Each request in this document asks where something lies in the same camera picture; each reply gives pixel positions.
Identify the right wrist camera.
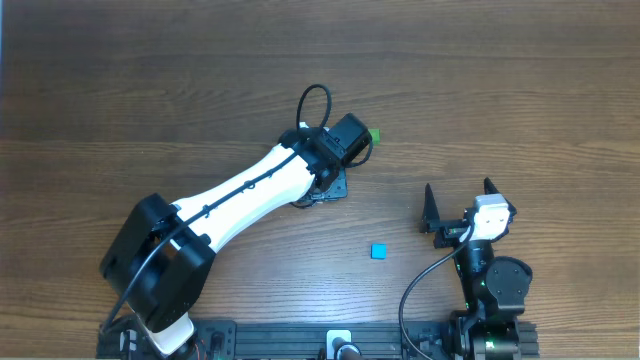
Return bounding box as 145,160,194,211
466,193,512,243

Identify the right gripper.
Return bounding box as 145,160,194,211
418,176,518,250

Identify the black cable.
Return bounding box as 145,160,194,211
397,224,475,360
99,82,334,335

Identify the mounting rail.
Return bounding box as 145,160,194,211
95,319,541,360

